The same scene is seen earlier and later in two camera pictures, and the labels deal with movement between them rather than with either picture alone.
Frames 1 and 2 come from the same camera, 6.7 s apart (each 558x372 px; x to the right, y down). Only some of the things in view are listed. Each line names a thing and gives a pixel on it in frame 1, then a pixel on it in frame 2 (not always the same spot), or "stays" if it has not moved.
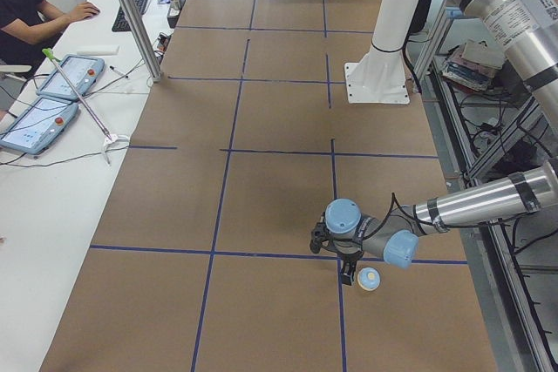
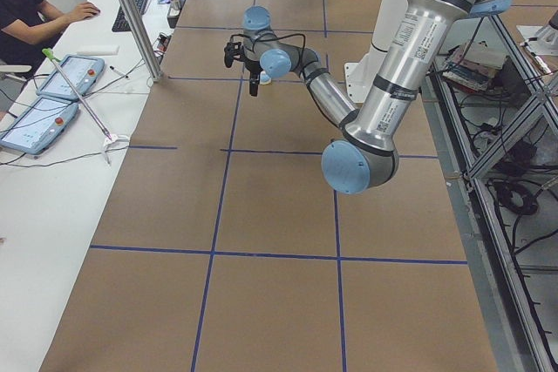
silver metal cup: (176, 3) stays
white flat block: (97, 50) stays
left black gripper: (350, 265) → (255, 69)
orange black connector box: (163, 41) stays
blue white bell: (369, 279) → (264, 78)
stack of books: (473, 65) stays
